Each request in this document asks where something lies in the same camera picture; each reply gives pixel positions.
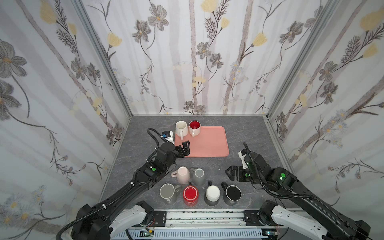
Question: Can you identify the cream ribbed mug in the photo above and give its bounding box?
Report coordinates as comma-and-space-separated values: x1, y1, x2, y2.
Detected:
176, 121, 189, 140

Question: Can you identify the white mug red inside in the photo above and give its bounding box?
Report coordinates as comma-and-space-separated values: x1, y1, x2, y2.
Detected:
189, 121, 201, 137

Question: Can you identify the black mug white rim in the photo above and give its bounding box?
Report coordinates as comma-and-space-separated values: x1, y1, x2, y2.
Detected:
221, 182, 242, 206

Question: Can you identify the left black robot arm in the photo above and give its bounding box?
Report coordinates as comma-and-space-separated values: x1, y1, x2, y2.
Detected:
56, 141, 191, 240

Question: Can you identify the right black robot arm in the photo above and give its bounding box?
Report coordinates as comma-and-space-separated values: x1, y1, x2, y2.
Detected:
226, 149, 371, 240

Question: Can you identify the pink upside-down mug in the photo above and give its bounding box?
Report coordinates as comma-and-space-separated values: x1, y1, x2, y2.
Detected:
171, 167, 190, 185

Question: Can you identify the small grey upside-down mug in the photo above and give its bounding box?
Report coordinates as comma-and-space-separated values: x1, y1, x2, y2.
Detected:
190, 168, 206, 186

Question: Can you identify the grey mug white base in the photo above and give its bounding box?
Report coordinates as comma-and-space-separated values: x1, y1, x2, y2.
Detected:
204, 181, 221, 206

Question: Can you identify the red upside-down mug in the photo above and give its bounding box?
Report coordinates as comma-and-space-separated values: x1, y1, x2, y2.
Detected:
183, 183, 199, 207

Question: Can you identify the large grey upside-down mug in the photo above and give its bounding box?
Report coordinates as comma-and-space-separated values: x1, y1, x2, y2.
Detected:
160, 183, 182, 205

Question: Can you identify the pink rectangular tray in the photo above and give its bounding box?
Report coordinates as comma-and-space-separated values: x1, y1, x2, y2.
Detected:
175, 126, 230, 158

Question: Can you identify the white slotted cable duct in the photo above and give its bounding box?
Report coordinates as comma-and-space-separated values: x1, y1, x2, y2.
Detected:
129, 229, 268, 240

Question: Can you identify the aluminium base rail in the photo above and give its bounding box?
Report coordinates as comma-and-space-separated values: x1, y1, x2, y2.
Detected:
110, 209, 331, 240

